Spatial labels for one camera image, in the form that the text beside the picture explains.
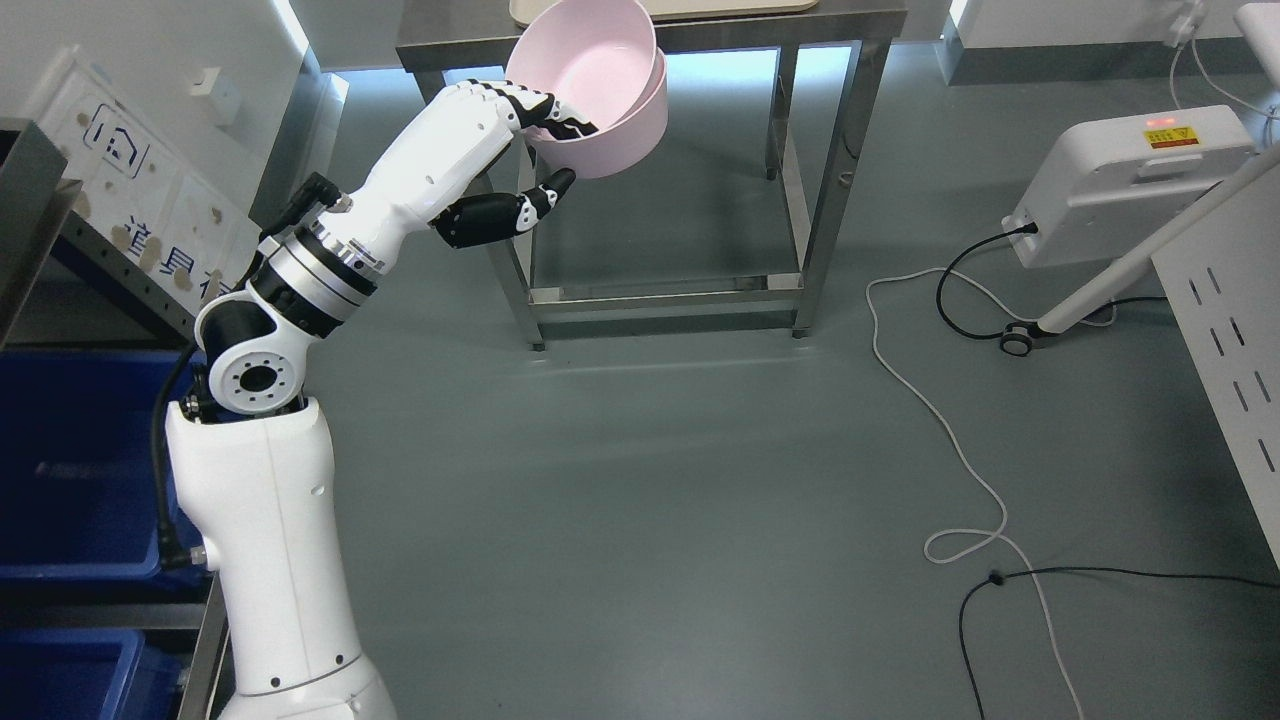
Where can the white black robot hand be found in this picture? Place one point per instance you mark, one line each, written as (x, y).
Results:
(420, 181)

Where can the pink bowl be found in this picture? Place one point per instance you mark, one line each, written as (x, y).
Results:
(618, 147)
(597, 56)

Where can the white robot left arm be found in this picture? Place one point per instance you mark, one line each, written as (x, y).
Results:
(253, 466)

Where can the metal shelf rack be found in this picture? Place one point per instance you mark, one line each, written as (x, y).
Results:
(62, 291)

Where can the cream plastic tray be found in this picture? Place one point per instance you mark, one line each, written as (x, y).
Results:
(523, 12)

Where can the white sign board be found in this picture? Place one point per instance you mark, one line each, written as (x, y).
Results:
(156, 211)

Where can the white stand leg with caster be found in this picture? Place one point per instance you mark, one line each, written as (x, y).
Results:
(1019, 338)

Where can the white device with warning label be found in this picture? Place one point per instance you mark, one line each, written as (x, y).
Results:
(1108, 184)

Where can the white perforated panel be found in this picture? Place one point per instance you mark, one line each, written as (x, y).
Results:
(1221, 277)

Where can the white wall socket left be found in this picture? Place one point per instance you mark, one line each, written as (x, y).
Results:
(217, 96)

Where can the white wall plug right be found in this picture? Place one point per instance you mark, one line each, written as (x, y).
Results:
(1185, 24)

